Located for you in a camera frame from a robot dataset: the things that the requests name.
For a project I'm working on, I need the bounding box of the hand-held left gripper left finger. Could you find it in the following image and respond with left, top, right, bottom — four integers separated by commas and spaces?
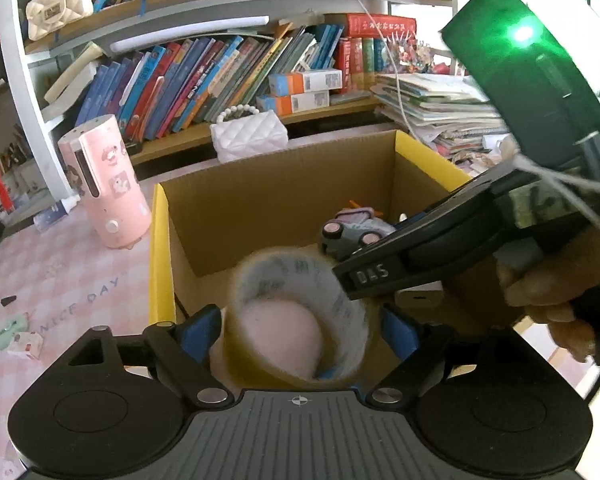
67, 304, 235, 409

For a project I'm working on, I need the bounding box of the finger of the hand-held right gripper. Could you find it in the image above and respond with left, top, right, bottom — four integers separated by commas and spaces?
397, 211, 433, 233
331, 166, 532, 302

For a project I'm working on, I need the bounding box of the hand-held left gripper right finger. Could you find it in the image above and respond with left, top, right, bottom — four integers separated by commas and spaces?
366, 304, 532, 408

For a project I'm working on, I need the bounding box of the grey toy car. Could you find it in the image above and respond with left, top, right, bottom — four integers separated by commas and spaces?
320, 200, 406, 261

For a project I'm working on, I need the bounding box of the pink plush ball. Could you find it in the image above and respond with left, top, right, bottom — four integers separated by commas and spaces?
240, 300, 326, 381

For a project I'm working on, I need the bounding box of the yellow tape roll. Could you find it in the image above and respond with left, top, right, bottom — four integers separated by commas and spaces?
220, 246, 381, 391

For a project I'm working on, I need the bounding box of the yellow cardboard box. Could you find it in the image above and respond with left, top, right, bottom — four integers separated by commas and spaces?
147, 129, 526, 396

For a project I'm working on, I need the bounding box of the person's right hand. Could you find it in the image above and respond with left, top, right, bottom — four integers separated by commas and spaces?
495, 224, 600, 367

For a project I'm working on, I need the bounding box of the small white box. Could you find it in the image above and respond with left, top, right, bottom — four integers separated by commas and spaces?
394, 282, 446, 313

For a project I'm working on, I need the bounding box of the stack of papers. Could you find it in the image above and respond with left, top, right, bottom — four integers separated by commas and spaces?
372, 72, 518, 168

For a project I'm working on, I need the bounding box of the pink checked tablecloth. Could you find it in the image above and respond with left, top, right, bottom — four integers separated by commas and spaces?
0, 200, 153, 480

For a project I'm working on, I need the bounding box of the pink cylindrical humidifier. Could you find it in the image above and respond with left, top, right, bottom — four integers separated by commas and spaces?
57, 114, 152, 250

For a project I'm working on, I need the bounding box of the orange and white carton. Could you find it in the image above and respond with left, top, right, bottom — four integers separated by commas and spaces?
269, 67, 343, 97
256, 91, 331, 117

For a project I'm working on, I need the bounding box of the small white red packet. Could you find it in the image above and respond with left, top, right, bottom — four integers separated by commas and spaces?
7, 332, 43, 360

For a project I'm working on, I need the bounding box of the red boxed book set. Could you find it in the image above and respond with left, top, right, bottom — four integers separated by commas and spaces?
337, 12, 418, 93

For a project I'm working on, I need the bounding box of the white quilted handbag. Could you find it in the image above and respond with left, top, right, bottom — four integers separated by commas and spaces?
210, 104, 289, 163

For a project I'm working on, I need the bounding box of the mint green small toy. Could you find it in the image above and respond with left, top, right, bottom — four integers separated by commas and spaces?
0, 314, 31, 350

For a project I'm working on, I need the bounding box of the row of slanted books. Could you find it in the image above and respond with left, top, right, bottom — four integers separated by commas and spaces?
75, 22, 346, 143

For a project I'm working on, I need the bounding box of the white bookshelf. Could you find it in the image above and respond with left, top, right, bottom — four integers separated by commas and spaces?
0, 0, 456, 201

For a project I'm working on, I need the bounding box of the white tube lamp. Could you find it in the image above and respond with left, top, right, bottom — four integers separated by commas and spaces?
111, 15, 271, 53

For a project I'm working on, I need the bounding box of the cream quilted handbag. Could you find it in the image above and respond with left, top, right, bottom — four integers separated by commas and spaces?
26, 0, 95, 42

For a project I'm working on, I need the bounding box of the white cable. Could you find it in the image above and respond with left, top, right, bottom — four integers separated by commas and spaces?
514, 155, 600, 236

